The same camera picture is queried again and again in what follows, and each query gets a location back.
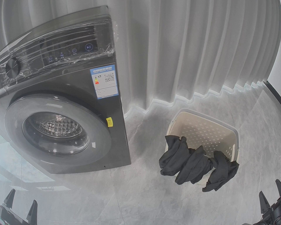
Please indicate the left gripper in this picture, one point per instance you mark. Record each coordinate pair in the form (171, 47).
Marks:
(9, 216)

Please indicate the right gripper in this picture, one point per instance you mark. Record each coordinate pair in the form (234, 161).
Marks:
(273, 216)

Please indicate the heap of dark clothes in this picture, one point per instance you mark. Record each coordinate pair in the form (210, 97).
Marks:
(186, 160)

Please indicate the cream laundry basket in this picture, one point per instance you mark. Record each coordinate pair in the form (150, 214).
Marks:
(204, 129)

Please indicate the grey washing machine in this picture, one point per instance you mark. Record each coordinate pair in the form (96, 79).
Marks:
(72, 87)

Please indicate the white curtain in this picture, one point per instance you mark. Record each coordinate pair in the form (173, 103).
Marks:
(197, 48)

